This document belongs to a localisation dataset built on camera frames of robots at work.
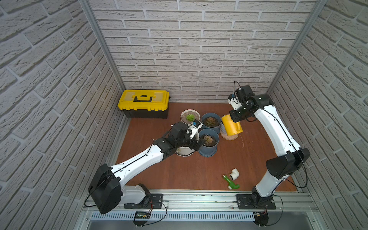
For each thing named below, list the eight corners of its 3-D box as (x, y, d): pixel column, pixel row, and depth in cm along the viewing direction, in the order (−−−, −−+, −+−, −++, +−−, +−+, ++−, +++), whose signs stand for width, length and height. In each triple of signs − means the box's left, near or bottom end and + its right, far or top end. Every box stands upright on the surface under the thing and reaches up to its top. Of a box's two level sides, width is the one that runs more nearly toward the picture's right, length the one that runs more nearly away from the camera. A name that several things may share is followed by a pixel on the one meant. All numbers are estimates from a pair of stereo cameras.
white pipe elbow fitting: (232, 181, 82) (233, 180, 80) (227, 174, 84) (227, 173, 83) (240, 175, 84) (241, 174, 82) (234, 168, 87) (235, 167, 85)
